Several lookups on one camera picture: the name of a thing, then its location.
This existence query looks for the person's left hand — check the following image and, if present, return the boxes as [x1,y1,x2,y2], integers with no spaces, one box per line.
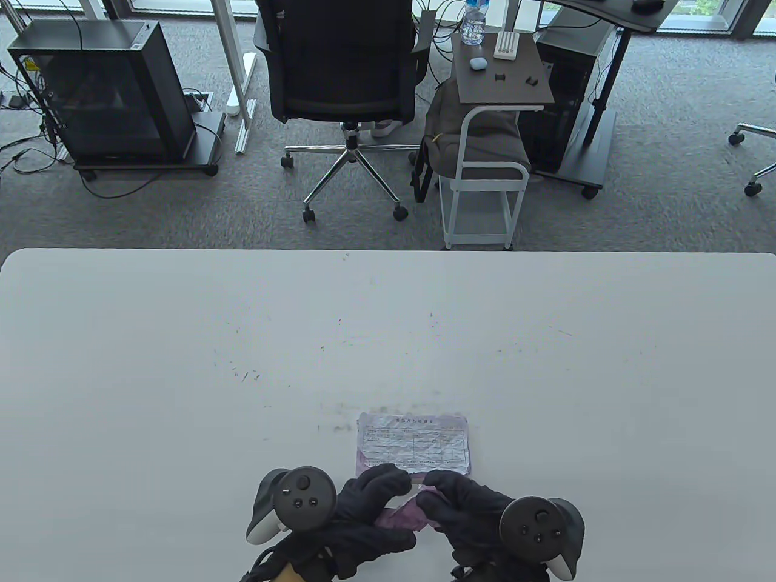
[239,464,419,582]

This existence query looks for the person's right hand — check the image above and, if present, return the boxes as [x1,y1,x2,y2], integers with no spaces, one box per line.
[415,470,583,582]

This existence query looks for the pink paper invoice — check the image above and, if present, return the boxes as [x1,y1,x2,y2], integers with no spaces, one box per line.
[355,413,472,481]
[375,491,440,533]

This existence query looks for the white paper invoice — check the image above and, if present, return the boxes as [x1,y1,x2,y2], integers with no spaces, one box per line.
[356,413,472,475]

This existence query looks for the grey backpack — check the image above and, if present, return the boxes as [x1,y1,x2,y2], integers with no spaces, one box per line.
[411,79,532,204]

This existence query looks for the black rolling platform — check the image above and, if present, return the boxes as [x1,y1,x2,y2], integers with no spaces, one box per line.
[73,111,226,182]

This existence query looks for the white side table brown top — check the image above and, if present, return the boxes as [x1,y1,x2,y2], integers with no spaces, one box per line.
[440,32,555,250]

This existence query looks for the black office chair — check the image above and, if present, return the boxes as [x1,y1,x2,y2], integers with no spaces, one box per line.
[253,0,435,223]

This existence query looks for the silver chair base with casters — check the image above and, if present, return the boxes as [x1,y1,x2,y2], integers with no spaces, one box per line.
[728,123,776,198]

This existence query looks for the white desk leg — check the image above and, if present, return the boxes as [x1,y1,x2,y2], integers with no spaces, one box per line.
[210,0,258,154]

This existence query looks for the clear plastic water bottle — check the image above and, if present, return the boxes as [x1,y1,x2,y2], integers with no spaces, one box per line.
[461,0,489,46]

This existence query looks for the black glass computer tower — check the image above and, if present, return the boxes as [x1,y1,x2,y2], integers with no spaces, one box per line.
[7,20,198,164]

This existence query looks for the black standing desk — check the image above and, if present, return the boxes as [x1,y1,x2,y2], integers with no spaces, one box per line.
[533,0,680,199]

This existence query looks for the black floor cable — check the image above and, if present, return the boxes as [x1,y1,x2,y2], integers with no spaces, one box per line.
[78,162,182,199]

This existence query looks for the black cable bundle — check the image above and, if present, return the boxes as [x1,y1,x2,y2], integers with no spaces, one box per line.
[0,64,75,176]

